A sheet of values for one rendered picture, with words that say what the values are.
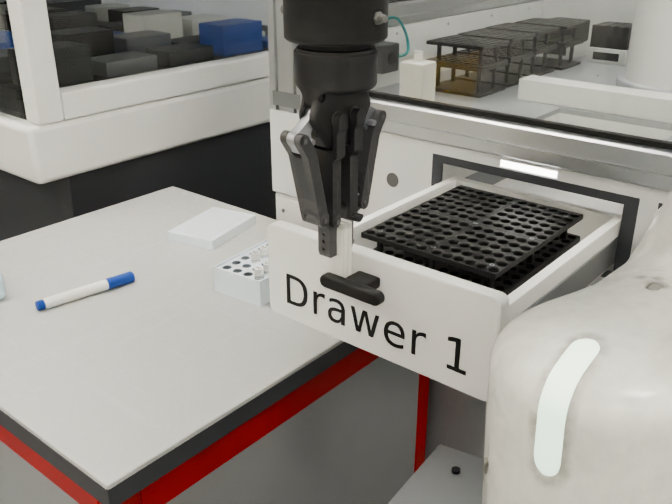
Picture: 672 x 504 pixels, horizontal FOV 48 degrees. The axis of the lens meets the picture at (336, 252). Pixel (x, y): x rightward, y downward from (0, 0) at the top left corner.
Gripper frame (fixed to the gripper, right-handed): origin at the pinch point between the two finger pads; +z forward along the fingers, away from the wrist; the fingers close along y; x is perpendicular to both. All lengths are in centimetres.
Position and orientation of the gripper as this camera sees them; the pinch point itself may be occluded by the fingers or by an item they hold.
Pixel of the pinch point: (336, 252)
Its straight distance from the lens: 75.3
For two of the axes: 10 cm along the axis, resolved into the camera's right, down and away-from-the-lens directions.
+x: 7.7, 2.6, -5.8
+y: -6.4, 3.1, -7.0
